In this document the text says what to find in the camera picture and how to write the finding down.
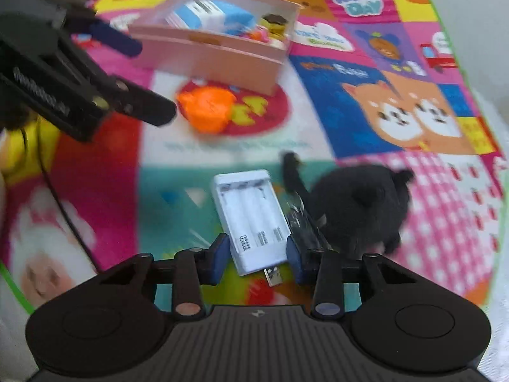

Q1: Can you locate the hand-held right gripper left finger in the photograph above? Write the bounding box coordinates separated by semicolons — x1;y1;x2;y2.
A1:
97;233;231;317

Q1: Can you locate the toy pudding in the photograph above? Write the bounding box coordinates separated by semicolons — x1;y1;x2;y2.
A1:
260;13;291;42

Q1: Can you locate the black cable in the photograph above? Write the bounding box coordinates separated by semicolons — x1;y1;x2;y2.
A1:
22;123;100;275

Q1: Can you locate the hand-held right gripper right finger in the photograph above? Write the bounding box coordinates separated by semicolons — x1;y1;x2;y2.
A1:
286;234;416;319

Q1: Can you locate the colourful printed play mat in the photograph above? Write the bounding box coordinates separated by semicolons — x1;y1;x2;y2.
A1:
0;0;506;327

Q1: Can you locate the white blue tissue pack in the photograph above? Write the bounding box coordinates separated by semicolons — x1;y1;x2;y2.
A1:
165;0;255;34

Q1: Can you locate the white battery charger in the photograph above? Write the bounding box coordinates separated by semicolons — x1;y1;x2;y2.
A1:
211;169;293;287

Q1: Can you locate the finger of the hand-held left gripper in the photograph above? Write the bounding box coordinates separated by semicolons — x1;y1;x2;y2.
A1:
91;69;178;126
66;2;143;58

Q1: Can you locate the black plush toy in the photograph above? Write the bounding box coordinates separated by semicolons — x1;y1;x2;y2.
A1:
280;150;416;256

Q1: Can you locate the pink cardboard box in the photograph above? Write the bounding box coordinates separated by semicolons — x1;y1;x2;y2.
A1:
128;0;303;95

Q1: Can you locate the orange plastic toy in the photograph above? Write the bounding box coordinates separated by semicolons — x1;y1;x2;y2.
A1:
176;87;235;134

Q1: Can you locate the clear plastic wrapper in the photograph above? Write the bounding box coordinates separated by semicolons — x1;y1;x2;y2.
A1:
284;199;331;252

